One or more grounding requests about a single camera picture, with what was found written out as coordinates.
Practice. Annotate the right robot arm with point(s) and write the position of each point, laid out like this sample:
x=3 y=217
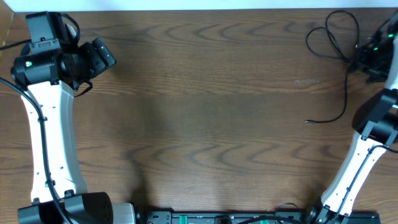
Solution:
x=375 y=127

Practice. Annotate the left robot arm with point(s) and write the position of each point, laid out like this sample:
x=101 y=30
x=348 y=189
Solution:
x=48 y=74

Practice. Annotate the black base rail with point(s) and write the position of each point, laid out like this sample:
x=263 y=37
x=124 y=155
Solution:
x=285 y=214

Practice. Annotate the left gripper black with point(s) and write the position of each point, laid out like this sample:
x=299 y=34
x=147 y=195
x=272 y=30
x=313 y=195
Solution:
x=101 y=60

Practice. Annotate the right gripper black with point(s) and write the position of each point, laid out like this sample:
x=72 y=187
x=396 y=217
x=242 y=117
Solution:
x=379 y=74

